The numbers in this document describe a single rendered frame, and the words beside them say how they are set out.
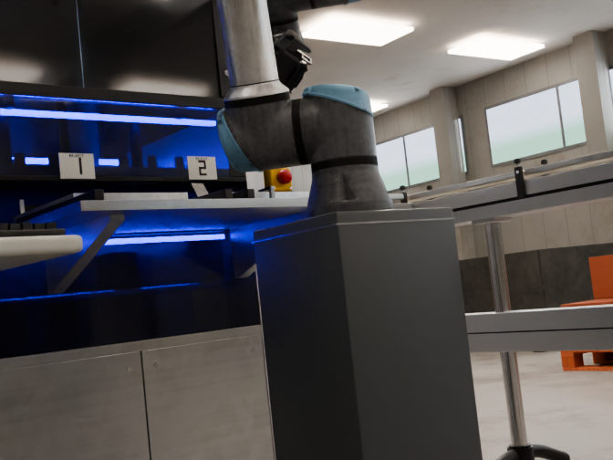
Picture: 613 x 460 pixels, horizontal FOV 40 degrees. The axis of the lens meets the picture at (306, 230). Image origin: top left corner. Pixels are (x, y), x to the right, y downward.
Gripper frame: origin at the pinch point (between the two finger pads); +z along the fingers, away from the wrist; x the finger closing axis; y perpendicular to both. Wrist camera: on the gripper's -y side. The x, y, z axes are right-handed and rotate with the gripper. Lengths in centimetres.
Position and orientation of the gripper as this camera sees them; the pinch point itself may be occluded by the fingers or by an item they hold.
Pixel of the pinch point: (267, 67)
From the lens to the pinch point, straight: 154.8
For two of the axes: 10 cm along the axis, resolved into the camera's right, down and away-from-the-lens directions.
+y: 8.3, 5.2, 2.0
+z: -0.2, 4.0, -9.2
